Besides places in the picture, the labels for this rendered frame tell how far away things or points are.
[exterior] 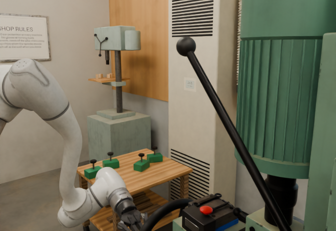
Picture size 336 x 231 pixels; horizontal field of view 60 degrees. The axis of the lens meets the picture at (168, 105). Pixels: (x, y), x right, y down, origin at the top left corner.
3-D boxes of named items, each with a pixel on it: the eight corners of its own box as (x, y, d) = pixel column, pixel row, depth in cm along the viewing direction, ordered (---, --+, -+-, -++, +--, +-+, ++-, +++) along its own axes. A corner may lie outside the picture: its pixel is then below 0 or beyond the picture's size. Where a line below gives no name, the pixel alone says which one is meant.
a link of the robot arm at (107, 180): (132, 194, 126) (106, 213, 122) (117, 171, 136) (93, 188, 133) (124, 181, 118) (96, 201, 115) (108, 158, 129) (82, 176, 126)
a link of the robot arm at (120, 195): (129, 185, 121) (136, 195, 117) (126, 200, 125) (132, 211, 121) (109, 191, 116) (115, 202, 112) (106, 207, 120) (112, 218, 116)
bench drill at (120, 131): (124, 166, 346) (120, 29, 314) (159, 183, 302) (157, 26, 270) (87, 178, 314) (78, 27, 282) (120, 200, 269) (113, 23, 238)
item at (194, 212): (211, 205, 82) (211, 187, 81) (241, 224, 73) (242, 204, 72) (174, 221, 75) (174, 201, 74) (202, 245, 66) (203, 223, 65)
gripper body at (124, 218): (115, 202, 113) (126, 221, 106) (134, 196, 117) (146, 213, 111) (113, 216, 116) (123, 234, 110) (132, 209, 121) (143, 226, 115)
